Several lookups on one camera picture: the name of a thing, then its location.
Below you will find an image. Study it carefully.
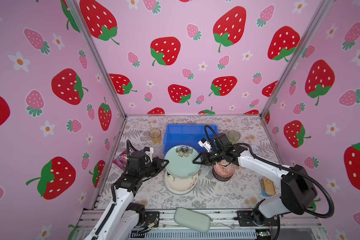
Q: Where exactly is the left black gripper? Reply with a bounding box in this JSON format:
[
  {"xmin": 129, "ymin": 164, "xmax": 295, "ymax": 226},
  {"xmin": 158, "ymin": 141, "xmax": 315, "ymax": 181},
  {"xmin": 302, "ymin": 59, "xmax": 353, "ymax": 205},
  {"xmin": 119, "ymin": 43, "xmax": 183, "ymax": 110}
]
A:
[{"xmin": 139, "ymin": 157, "xmax": 169, "ymax": 180}]

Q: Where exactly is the pale green floral plate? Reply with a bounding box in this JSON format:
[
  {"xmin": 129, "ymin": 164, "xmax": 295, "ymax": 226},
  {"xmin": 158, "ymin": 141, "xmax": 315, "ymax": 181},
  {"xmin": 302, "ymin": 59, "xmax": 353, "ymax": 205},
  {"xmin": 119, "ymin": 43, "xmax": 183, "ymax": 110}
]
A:
[{"xmin": 165, "ymin": 145, "xmax": 200, "ymax": 179}]

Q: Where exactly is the cream floral plate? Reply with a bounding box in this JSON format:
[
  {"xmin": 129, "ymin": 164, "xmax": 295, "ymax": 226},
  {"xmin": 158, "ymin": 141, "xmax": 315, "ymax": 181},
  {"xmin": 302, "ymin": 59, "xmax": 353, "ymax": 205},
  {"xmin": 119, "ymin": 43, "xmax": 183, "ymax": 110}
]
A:
[{"xmin": 164, "ymin": 173, "xmax": 199, "ymax": 195}]

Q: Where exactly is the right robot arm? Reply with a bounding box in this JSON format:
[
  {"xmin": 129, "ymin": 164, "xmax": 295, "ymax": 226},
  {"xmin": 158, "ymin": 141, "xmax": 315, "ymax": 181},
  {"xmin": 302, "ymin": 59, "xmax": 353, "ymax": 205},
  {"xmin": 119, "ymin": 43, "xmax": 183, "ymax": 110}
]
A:
[{"xmin": 193, "ymin": 134, "xmax": 335, "ymax": 226}]

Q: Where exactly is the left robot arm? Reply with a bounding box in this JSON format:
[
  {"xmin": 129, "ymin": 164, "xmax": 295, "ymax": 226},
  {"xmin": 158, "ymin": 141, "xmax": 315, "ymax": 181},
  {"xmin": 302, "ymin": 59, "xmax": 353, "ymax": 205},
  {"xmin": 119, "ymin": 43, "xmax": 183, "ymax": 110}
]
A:
[{"xmin": 86, "ymin": 148, "xmax": 169, "ymax": 240}]

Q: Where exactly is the blue plastic bin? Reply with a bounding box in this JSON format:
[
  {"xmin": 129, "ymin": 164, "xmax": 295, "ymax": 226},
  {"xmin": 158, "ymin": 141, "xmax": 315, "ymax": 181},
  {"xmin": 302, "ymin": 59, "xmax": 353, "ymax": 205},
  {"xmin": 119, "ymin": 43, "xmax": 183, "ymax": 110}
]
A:
[{"xmin": 163, "ymin": 124, "xmax": 207, "ymax": 155}]

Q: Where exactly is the red patterned bowl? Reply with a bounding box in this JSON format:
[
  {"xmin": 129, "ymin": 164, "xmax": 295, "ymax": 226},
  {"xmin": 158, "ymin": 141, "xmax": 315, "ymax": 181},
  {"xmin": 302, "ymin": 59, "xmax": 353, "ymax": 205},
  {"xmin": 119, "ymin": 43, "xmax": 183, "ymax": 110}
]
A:
[{"xmin": 213, "ymin": 160, "xmax": 235, "ymax": 177}]

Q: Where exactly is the purple snack packet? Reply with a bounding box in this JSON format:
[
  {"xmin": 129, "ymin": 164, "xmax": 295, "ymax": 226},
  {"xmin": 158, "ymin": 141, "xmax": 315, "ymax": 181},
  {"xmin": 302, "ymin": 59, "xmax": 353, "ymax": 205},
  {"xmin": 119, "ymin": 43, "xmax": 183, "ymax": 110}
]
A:
[{"xmin": 113, "ymin": 150, "xmax": 128, "ymax": 171}]

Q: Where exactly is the dark bottom bowl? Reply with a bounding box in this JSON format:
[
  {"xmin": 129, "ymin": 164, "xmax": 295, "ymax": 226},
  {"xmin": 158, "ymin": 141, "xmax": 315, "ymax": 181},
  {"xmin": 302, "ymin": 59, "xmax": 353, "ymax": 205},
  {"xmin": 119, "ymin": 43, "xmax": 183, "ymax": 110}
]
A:
[{"xmin": 213, "ymin": 172, "xmax": 232, "ymax": 182}]

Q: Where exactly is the amber glass cup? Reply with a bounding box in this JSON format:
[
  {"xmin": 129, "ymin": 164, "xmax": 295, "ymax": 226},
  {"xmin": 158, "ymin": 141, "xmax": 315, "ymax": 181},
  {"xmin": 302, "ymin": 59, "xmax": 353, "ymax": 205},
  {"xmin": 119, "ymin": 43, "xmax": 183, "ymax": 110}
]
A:
[{"xmin": 149, "ymin": 128, "xmax": 162, "ymax": 144}]

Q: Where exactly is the green glass cup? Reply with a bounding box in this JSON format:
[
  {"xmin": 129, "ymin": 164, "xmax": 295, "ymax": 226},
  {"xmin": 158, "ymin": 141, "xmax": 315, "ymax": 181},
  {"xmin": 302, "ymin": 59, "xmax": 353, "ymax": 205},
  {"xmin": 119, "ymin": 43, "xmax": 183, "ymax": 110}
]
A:
[{"xmin": 227, "ymin": 130, "xmax": 241, "ymax": 144}]

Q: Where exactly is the grey-green pouch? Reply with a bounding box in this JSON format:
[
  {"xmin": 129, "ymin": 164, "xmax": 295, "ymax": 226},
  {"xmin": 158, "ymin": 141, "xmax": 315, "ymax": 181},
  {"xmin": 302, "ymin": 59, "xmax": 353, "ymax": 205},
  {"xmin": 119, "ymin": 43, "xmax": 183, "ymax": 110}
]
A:
[{"xmin": 174, "ymin": 208, "xmax": 211, "ymax": 233}]

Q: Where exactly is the yellow can white lid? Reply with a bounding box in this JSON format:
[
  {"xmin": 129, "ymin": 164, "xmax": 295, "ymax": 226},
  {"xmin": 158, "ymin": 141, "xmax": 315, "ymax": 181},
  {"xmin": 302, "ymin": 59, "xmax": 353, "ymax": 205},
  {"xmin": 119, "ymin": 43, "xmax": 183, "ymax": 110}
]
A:
[{"xmin": 251, "ymin": 145, "xmax": 260, "ymax": 155}]

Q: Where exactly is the yellow blue sponge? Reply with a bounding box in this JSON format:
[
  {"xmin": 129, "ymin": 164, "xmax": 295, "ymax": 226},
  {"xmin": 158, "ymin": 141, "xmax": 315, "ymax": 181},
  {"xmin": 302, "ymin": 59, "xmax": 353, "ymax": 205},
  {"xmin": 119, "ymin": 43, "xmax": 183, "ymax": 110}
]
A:
[{"xmin": 260, "ymin": 177, "xmax": 276, "ymax": 197}]

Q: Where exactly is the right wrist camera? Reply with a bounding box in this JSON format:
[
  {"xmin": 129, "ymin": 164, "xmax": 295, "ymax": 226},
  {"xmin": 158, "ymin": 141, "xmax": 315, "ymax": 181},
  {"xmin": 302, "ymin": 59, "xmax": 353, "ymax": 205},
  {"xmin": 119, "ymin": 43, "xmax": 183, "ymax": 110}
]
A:
[{"xmin": 198, "ymin": 138, "xmax": 212, "ymax": 153}]

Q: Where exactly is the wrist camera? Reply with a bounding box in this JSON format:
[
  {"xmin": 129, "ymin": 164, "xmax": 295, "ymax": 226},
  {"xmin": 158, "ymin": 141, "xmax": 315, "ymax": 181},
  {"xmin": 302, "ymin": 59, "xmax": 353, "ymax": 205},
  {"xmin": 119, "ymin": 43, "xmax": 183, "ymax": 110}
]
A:
[
  {"xmin": 143, "ymin": 147, "xmax": 154, "ymax": 162},
  {"xmin": 198, "ymin": 138, "xmax": 212, "ymax": 153}
]

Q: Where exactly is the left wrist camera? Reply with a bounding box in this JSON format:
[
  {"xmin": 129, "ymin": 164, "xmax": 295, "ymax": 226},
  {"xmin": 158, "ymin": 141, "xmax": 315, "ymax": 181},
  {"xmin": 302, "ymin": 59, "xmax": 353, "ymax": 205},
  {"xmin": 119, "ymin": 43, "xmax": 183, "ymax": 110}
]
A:
[{"xmin": 143, "ymin": 147, "xmax": 154, "ymax": 162}]

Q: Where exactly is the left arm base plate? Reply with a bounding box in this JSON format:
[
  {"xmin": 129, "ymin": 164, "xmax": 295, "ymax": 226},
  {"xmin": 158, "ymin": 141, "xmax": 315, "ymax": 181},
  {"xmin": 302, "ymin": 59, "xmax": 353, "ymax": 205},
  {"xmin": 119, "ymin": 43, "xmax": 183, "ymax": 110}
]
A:
[{"xmin": 136, "ymin": 211, "xmax": 160, "ymax": 228}]

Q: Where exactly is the aluminium front rail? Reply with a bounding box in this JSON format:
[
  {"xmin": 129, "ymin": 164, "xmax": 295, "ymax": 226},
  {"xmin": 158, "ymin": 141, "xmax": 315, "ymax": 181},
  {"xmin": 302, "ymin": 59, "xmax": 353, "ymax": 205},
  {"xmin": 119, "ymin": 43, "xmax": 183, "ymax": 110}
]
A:
[{"xmin": 76, "ymin": 208, "xmax": 323, "ymax": 232}]

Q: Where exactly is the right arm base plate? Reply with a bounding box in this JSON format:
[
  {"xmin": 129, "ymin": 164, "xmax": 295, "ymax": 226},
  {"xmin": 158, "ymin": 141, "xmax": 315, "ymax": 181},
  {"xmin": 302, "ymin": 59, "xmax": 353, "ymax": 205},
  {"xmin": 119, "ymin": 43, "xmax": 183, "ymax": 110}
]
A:
[{"xmin": 235, "ymin": 210, "xmax": 279, "ymax": 227}]

